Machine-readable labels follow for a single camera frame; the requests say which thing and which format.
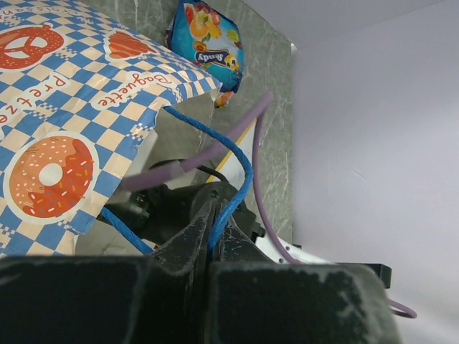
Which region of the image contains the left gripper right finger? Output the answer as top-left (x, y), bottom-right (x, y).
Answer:
top-left (209, 207), bottom-right (402, 343)

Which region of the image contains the blue fruit candy bag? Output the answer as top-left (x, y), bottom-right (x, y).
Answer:
top-left (165, 1), bottom-right (245, 108)

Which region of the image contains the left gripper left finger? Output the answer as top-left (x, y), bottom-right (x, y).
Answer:
top-left (1, 204), bottom-right (212, 343)

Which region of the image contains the blue checkered paper bag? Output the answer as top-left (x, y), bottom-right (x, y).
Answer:
top-left (1, 1), bottom-right (222, 257)

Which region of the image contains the small whiteboard yellow frame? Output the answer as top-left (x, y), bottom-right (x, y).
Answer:
top-left (214, 120), bottom-right (257, 189)

